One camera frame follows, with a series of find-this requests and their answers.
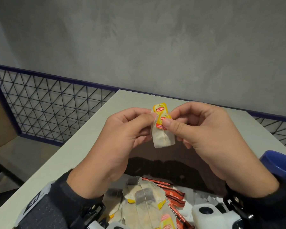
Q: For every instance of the person's right hand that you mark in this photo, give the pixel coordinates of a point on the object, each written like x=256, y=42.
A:
x=219, y=145

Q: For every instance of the person's left hand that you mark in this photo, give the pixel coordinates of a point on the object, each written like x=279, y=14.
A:
x=112, y=150

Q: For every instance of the brown plastic tray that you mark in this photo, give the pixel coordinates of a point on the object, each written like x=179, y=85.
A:
x=176, y=169

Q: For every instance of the white sugar sachets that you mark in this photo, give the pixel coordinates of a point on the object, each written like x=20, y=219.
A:
x=193, y=195

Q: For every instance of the pile of tea bags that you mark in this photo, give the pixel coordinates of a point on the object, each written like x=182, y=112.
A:
x=145, y=205

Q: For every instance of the red Nescafe coffee sachets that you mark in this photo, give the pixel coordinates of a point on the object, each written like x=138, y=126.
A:
x=175, y=193

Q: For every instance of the blue cup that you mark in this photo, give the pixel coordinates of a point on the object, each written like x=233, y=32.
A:
x=281, y=166

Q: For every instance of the white box with marker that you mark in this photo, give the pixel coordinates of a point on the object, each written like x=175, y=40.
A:
x=119, y=226

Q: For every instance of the black left wrist band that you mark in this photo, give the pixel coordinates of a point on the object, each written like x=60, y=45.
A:
x=54, y=209

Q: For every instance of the black metal table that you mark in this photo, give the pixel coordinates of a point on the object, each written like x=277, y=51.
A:
x=2, y=171

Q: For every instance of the cardboard box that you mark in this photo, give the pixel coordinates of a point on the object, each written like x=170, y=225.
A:
x=2, y=121

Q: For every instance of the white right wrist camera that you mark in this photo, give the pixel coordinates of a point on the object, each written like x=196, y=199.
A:
x=212, y=219

